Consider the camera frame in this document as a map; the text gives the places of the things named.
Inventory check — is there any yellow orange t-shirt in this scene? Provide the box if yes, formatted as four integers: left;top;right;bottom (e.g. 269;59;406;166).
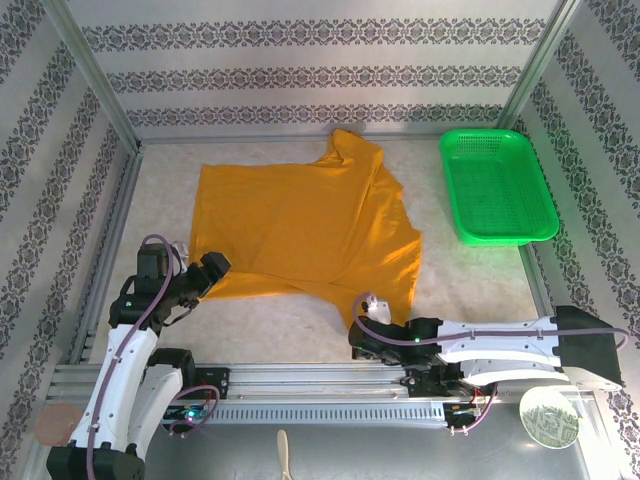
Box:
188;128;424;331

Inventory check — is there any green plastic perforated basket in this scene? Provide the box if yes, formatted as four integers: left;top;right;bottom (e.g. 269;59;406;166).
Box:
438;128;561;248

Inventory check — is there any small controller board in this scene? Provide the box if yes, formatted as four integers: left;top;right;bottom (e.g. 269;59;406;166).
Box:
163;404;207;425
446;401;490;422

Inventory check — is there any pink round disc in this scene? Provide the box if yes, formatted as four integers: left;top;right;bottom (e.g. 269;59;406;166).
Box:
34;403;84;447

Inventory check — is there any green patterned round plate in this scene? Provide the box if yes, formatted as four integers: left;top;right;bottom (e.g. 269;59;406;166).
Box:
518;385;580;447

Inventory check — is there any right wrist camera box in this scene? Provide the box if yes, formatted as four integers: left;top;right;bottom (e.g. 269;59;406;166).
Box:
362;294;392;325

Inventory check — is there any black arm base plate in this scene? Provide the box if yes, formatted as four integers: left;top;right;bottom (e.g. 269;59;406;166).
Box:
192;366;232;401
397;364;497;400

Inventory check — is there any aluminium mounting rail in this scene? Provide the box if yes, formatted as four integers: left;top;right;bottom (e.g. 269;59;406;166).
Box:
47;360;587;402

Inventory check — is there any aluminium frame bottom rail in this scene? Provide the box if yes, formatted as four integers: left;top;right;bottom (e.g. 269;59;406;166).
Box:
517;244;571;362
67;144;146;365
138;132;501;146

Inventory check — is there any slotted grey cable duct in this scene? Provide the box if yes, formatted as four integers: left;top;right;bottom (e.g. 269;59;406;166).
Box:
149;402;447;427

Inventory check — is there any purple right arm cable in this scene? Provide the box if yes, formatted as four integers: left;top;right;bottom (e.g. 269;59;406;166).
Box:
352;292;630;436

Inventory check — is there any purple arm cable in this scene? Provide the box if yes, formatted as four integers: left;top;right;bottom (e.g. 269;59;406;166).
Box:
84;233;221;480
352;292;630;436

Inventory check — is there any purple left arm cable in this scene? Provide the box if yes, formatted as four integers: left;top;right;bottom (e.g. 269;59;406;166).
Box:
84;233;221;480

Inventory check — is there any aluminium frame post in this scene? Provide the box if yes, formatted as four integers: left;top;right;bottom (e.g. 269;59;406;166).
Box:
42;0;144;151
497;0;584;132

